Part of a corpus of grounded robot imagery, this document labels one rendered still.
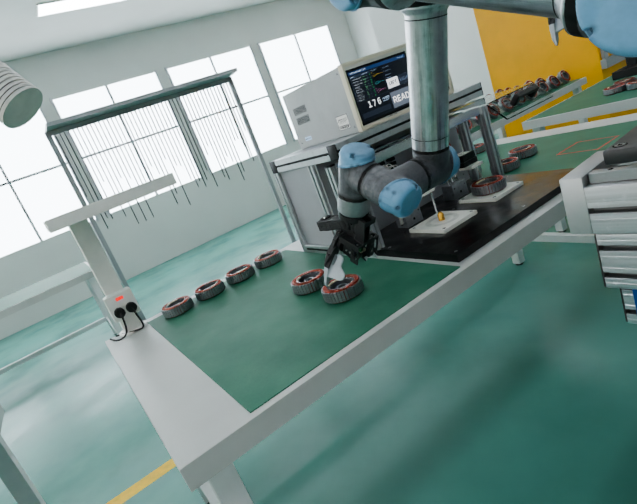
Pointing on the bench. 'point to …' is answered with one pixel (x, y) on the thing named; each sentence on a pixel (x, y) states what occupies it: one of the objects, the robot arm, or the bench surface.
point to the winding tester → (336, 103)
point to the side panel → (306, 207)
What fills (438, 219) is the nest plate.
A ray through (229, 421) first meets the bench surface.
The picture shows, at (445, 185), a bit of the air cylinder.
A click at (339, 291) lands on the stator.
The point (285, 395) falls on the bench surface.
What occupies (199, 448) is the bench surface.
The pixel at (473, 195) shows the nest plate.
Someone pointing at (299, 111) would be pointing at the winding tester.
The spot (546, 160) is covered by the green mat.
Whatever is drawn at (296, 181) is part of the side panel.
